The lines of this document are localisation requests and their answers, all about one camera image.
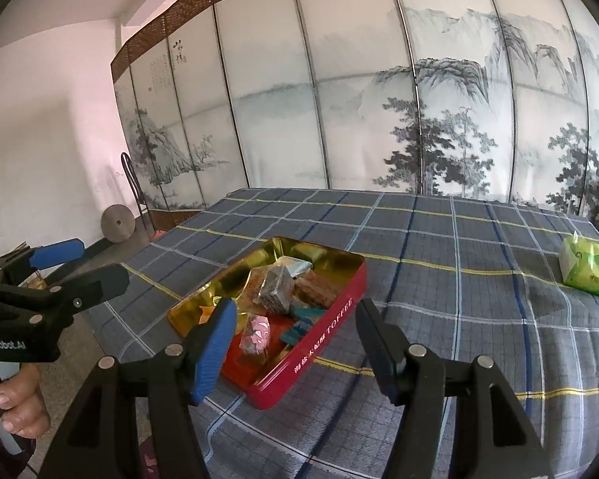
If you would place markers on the round grey stone disc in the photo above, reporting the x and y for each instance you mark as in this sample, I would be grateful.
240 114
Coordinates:
117 223

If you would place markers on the green tissue pack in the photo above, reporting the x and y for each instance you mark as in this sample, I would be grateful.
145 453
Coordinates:
589 267

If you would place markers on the black metal chair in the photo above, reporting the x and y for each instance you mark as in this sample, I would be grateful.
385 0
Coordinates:
123 162

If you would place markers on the blue plaid tablecloth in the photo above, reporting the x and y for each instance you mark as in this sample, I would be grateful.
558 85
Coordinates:
454 284

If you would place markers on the pink snack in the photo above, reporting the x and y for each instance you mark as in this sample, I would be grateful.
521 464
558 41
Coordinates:
257 332

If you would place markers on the orange snack packet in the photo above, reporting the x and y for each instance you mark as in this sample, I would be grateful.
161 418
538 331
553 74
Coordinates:
208 315

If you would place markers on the clear packet of brown snacks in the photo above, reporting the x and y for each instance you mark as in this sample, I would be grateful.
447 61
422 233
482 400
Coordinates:
322 292

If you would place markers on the red tin box gold interior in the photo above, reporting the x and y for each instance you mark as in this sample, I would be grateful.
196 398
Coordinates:
309 359

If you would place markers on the blue-ended clear snack packet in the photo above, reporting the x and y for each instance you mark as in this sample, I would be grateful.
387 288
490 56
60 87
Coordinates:
307 313

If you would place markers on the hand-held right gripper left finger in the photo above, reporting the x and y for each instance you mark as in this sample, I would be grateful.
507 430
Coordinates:
214 354

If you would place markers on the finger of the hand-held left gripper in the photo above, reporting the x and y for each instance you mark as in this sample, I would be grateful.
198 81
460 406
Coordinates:
55 254
95 284

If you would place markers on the dark grey snack packet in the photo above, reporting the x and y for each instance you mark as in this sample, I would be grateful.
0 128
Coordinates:
274 287

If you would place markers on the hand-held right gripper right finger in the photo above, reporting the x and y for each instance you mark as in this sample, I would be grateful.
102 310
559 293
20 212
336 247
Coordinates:
379 354

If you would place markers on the painted landscape folding screen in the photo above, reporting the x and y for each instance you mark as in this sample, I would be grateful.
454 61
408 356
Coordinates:
354 85

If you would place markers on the clear packet of orange nuts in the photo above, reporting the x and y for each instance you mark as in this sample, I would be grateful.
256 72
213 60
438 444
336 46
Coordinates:
255 284

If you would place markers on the person's left hand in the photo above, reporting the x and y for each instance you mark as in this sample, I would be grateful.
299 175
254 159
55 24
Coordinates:
22 404

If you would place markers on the small blue candy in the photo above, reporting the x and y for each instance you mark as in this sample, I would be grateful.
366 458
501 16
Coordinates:
295 334

